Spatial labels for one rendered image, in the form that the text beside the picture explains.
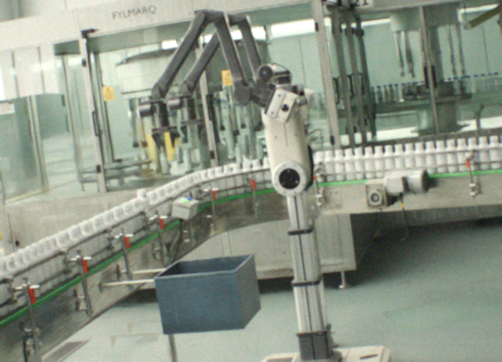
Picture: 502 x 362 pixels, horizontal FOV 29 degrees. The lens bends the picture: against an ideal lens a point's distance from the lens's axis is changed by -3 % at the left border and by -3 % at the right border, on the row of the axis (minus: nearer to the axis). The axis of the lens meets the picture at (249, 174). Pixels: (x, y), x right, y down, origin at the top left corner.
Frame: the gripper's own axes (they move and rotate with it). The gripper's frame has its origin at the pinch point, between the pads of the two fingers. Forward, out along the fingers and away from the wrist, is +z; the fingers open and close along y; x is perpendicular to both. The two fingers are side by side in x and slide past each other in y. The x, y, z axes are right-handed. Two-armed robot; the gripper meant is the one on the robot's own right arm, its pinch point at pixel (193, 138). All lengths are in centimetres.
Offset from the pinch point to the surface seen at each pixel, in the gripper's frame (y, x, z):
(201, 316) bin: -28, 127, 57
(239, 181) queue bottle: -4, -67, 30
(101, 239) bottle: 14, 106, 29
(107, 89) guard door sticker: 131, -253, -31
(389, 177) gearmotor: -88, -46, 34
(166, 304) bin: -16, 126, 52
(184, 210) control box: -2.1, 39.6, 29.5
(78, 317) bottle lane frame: 11, 146, 51
